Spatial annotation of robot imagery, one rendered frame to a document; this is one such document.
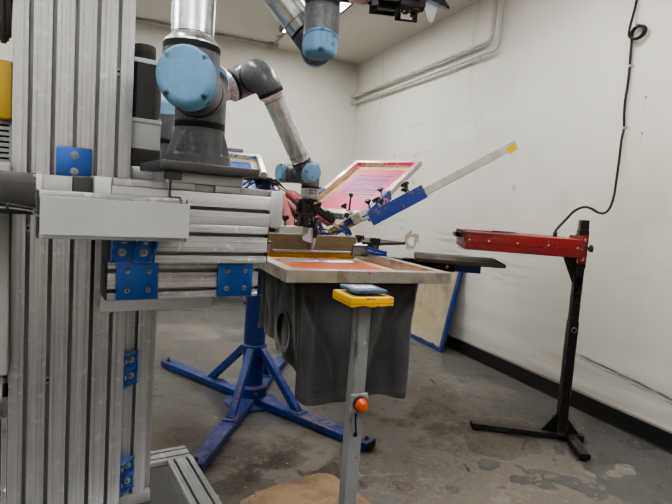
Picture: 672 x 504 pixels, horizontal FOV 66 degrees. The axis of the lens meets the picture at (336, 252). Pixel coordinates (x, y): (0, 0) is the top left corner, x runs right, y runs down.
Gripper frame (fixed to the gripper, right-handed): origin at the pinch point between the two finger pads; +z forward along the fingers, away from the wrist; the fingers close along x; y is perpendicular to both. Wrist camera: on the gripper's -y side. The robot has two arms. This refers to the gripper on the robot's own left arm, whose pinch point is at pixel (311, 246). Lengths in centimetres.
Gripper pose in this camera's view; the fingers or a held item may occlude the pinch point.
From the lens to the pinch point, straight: 217.6
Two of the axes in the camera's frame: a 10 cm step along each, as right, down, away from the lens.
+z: -0.6, 9.9, 1.0
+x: 3.8, 1.1, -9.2
